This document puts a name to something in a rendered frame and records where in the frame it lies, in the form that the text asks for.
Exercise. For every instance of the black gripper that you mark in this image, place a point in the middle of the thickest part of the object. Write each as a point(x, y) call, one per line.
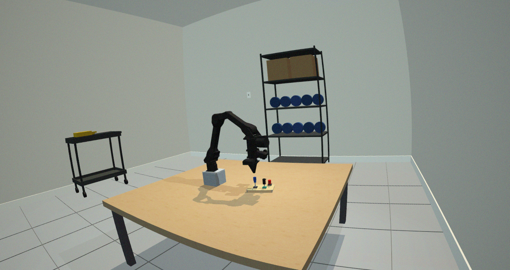
point(251, 161)

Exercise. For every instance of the pale yellow circuit board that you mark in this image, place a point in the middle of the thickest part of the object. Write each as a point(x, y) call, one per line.
point(260, 187)

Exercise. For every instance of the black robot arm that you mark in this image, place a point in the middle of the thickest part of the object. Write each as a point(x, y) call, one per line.
point(253, 137)

